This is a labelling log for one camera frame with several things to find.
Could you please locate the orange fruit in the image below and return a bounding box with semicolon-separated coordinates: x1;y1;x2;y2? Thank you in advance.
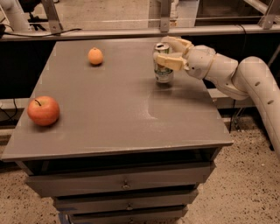
87;47;103;65

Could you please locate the middle metal bracket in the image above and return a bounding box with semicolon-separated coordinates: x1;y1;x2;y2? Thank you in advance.
158;0;172;32

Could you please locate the red apple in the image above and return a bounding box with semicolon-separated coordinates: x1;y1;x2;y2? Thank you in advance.
27;96;60;126

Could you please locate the grey drawer cabinet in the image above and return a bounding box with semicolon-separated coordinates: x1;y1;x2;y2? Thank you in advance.
1;36;234;224

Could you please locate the top grey drawer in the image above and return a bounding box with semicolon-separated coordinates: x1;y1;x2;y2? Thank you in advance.
26;162;214;197

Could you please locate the black cable on rail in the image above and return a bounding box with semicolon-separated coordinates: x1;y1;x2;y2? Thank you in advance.
0;24;82;38

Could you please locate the middle grey drawer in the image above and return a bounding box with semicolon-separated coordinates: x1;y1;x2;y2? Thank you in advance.
54;187;198;214

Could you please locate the white pipe top left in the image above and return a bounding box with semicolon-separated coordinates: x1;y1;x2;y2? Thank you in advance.
0;0;31;32

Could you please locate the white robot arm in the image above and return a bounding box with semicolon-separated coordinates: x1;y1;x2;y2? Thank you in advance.
153;36;280;157

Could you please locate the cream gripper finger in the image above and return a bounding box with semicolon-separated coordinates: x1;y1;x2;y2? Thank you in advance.
153;52;189;71
161;36;193;55

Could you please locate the grey drawer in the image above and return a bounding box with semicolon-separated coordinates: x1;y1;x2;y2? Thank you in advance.
54;187;198;214
26;162;214;197
70;206;186;224

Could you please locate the grey metal rail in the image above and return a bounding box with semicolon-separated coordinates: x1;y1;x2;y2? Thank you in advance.
0;24;280;41

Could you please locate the metal bracket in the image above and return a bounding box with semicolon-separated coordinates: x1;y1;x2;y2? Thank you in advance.
158;0;172;32
41;0;63;34

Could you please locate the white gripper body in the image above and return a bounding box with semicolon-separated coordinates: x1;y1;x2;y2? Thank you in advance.
184;45;216;80

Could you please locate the black cable left floor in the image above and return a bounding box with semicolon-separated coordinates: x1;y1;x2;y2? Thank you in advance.
0;98;18;123

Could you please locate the bottom grey drawer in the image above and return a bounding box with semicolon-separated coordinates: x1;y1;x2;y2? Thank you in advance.
70;206;186;224

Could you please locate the left metal bracket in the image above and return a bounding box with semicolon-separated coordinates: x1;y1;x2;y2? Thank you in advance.
41;0;63;34

